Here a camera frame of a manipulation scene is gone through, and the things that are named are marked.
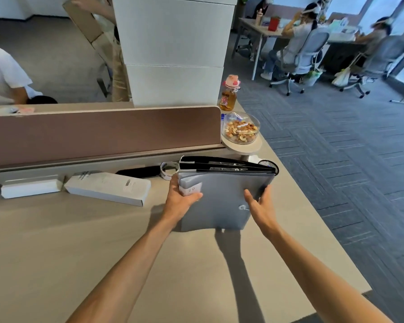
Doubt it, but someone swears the small white box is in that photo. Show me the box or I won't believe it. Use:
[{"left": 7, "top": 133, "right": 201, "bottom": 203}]
[{"left": 1, "top": 179, "right": 65, "bottom": 199}]

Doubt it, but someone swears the person's right hand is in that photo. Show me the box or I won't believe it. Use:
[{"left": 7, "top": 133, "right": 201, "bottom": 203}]
[{"left": 244, "top": 185, "right": 281, "bottom": 238}]

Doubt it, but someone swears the person's right forearm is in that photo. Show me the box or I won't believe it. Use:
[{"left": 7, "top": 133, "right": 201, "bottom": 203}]
[{"left": 265, "top": 226, "right": 394, "bottom": 323}]

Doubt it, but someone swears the grey expanding file folder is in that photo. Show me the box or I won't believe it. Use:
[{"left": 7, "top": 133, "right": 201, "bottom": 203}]
[{"left": 177, "top": 156, "right": 279, "bottom": 232}]

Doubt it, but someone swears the person's left forearm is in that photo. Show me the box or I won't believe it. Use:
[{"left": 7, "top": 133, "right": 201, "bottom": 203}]
[{"left": 66, "top": 215, "right": 176, "bottom": 323}]

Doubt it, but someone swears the clear jar of mixed nuts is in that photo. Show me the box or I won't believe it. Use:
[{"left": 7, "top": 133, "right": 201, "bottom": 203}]
[{"left": 223, "top": 111, "right": 261, "bottom": 145}]

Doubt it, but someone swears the green white bag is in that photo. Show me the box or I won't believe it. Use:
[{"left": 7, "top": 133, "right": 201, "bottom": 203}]
[{"left": 304, "top": 68, "right": 324, "bottom": 87}]

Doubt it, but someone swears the white office desk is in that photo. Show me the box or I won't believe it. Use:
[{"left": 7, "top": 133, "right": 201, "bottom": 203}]
[{"left": 231, "top": 17, "right": 290, "bottom": 81}]

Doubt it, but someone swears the grey office chair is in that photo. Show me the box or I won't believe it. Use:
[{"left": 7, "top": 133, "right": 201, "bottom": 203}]
[
  {"left": 269, "top": 29, "right": 330, "bottom": 96},
  {"left": 339, "top": 35, "right": 404, "bottom": 99}
]

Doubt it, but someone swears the white plastic bag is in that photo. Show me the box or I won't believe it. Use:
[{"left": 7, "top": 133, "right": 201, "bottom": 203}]
[{"left": 332, "top": 67, "right": 352, "bottom": 88}]

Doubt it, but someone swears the white tape roll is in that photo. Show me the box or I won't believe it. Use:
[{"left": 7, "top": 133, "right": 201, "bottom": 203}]
[{"left": 160, "top": 161, "right": 180, "bottom": 181}]

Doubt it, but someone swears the round white stand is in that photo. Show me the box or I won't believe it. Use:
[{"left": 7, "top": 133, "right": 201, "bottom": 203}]
[{"left": 221, "top": 131, "right": 262, "bottom": 156}]

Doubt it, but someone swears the brown desk partition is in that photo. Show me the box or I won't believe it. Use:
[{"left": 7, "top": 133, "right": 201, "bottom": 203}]
[{"left": 0, "top": 106, "right": 222, "bottom": 172}]

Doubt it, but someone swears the cardboard box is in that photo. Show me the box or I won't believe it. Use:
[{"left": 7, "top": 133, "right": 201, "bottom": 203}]
[{"left": 62, "top": 0, "right": 116, "bottom": 64}]

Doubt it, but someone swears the long white box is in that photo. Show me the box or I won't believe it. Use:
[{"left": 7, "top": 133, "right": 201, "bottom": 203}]
[{"left": 64, "top": 172, "right": 152, "bottom": 207}]

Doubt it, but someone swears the bottle with pink lid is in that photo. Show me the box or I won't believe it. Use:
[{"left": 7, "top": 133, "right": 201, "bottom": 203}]
[{"left": 219, "top": 74, "right": 241, "bottom": 112}]

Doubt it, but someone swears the black mesh pen holder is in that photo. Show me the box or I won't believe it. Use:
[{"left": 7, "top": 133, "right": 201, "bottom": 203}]
[{"left": 258, "top": 159, "right": 279, "bottom": 175}]

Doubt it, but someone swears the black flat device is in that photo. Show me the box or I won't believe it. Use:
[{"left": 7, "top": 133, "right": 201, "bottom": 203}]
[{"left": 115, "top": 166, "right": 162, "bottom": 179}]

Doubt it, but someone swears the person's left hand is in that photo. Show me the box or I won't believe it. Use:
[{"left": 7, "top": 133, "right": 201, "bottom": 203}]
[{"left": 162, "top": 175, "right": 203, "bottom": 224}]

